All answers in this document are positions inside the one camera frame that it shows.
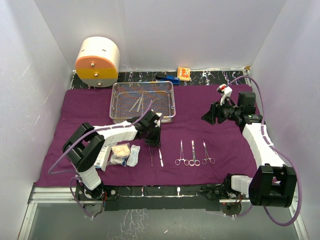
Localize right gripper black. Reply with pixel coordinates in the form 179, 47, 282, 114
201, 96, 241, 125

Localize thin metal tweezers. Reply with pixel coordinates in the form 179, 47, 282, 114
148, 145, 153, 167

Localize wide metal tweezers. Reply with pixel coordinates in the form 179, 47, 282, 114
158, 147, 164, 168

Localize beige bandage roll packet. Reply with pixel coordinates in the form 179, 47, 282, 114
111, 143, 131, 158

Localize small blue white packet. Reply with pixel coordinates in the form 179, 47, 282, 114
107, 154, 129, 167

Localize purple cloth wrap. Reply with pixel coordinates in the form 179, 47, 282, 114
35, 85, 257, 187

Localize metal forceps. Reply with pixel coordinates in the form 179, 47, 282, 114
174, 140, 190, 166
201, 141, 216, 165

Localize metal scalpel handle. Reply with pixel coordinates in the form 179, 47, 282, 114
129, 94, 143, 113

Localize wire mesh metal tray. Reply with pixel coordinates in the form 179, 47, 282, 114
109, 81, 176, 123

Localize metal surgical scissors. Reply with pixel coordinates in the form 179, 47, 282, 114
189, 140, 201, 167

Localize white gauze packet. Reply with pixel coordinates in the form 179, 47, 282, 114
94, 146, 111, 172

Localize round white drawer box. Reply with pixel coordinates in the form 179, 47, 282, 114
74, 36, 120, 88

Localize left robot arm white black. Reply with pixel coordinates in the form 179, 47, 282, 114
60, 110, 163, 200

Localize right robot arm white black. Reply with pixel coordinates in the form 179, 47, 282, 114
202, 87, 297, 208

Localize orange small box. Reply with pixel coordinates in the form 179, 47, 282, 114
176, 67, 191, 82

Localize blue black stapler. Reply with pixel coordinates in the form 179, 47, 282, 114
155, 74, 180, 85

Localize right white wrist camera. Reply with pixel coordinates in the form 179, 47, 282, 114
216, 84, 233, 106

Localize black base frame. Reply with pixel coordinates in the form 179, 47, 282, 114
75, 183, 250, 215

